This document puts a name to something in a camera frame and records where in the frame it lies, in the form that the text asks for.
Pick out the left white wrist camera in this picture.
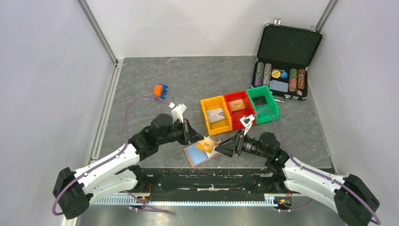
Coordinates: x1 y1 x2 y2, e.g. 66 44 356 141
168 103 187 123

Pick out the purple cable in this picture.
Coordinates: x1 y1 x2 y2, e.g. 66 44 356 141
51 95 175 217
254 108 382 226

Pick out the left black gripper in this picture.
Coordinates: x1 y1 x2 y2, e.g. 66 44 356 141
158 118 204 145

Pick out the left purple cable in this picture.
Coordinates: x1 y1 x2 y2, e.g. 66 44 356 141
51 95 175 217

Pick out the blue orange toy car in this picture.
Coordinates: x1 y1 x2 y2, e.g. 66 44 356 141
153 84 168 99

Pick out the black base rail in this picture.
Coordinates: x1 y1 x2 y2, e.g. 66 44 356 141
130 168 288 202

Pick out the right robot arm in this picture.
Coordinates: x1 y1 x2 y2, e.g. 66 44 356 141
216 129 381 226

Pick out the tan leather card holder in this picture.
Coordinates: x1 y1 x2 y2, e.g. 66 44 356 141
184 136 222 167

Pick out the light blue card deck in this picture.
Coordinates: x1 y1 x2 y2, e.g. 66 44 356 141
269 80 289 93

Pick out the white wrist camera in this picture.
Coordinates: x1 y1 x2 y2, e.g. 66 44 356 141
168 103 187 123
240 114 255 135

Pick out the black poker chip case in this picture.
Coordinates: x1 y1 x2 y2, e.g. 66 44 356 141
251 24 323 101

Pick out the red plastic bin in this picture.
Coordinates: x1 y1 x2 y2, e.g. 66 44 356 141
223 90 255 130

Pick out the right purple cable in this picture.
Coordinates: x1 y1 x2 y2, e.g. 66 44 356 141
254 108 382 226

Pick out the green plastic bin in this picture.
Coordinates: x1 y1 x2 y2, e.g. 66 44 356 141
246 86 279 124

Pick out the card in red bin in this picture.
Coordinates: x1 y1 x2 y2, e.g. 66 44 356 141
228 99 246 112

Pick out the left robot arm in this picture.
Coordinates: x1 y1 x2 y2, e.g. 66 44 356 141
52 113 204 219

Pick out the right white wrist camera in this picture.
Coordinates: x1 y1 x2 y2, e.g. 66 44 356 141
240 114 255 135

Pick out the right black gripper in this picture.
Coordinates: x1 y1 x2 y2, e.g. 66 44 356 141
215 128 270 159

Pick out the card in green bin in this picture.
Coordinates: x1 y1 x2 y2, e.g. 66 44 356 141
252 96 267 107

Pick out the white toothed cable duct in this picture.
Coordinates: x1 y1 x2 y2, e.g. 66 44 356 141
94 194 292 208

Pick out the yellow plastic bin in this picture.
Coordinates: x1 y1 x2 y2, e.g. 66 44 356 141
200 95 232 135

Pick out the card in yellow bin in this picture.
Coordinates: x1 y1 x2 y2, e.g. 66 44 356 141
206 107 225 123

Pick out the yellow dealer chip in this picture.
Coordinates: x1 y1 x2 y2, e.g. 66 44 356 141
271 70 281 79

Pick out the blue dealer chip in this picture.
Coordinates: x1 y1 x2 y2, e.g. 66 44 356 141
280 71 288 79

